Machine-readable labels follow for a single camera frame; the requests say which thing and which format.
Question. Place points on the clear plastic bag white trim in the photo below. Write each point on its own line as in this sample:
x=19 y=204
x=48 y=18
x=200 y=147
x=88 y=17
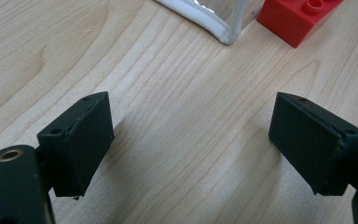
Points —
x=205 y=17

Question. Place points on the red toy brick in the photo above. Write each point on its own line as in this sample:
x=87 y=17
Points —
x=289 y=18

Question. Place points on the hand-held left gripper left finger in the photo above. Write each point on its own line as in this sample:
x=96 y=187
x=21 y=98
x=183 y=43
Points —
x=80 y=149

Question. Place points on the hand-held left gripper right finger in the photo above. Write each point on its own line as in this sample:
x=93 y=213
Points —
x=313 y=146

